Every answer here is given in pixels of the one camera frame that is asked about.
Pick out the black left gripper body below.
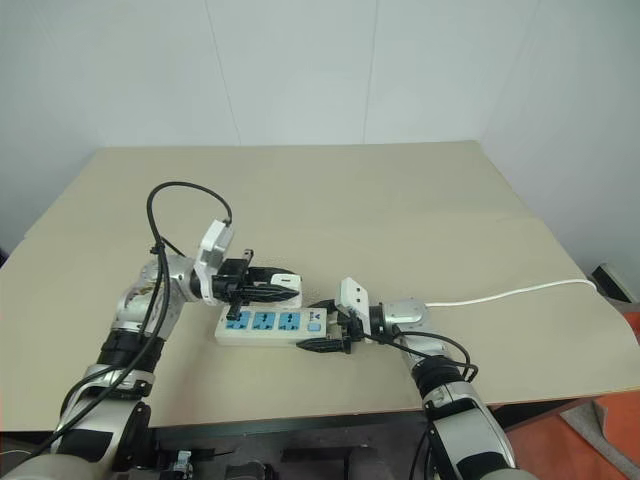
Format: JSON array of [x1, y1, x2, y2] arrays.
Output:
[[212, 248, 257, 321]]

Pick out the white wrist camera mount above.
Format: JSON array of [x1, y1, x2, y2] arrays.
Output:
[[191, 218, 236, 307], [335, 276, 374, 344]]

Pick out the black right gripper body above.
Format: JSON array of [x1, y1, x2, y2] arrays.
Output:
[[327, 305, 369, 355]]

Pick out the white power strip blue sockets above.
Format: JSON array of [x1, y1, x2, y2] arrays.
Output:
[[214, 305, 335, 348]]

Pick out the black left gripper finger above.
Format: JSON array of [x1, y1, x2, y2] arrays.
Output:
[[241, 285, 298, 303], [248, 265, 291, 287]]

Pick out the black table frame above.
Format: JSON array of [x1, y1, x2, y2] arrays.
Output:
[[148, 397, 597, 480]]

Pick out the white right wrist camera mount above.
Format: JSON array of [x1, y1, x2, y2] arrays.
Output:
[[335, 276, 374, 344]]

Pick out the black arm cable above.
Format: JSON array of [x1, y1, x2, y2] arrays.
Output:
[[372, 332, 479, 480], [49, 181, 234, 451]]

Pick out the white power strip cable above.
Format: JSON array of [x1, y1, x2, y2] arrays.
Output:
[[424, 278, 599, 307]]

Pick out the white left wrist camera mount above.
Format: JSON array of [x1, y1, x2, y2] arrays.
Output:
[[191, 218, 236, 307]]

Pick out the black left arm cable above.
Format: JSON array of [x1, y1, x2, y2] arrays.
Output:
[[49, 181, 234, 451]]

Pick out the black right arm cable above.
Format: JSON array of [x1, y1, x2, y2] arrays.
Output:
[[372, 332, 479, 480]]

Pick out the grey cloth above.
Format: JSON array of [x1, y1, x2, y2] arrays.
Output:
[[558, 398, 640, 474]]

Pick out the white charger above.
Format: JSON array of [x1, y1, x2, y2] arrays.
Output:
[[259, 271, 305, 308]]

